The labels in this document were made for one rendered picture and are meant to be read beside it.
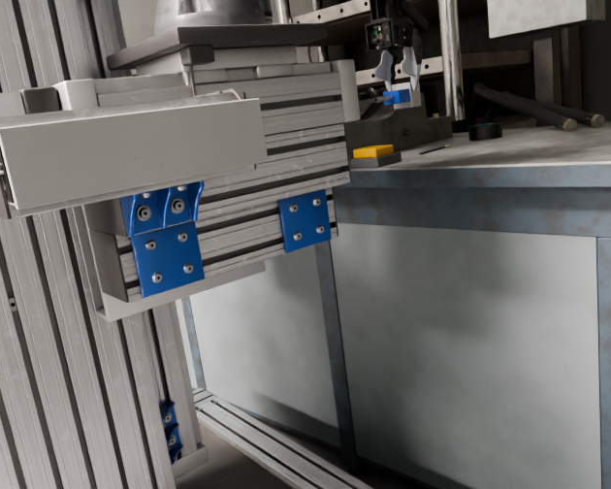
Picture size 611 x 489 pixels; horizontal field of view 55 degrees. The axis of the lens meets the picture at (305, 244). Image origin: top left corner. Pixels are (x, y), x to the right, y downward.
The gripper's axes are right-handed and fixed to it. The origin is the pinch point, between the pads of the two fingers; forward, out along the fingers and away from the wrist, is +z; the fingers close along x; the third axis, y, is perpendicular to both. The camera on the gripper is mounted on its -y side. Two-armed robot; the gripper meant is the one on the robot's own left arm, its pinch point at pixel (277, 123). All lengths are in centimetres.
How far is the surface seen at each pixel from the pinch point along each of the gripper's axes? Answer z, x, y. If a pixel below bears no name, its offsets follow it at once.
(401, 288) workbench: 37, 35, 4
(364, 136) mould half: 5.3, 19.1, -9.0
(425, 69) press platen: -10, -8, -79
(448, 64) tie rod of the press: -10, 5, -72
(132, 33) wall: -58, -210, -91
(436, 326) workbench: 44, 43, 4
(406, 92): -3.2, 31.2, -10.1
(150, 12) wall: -69, -209, -105
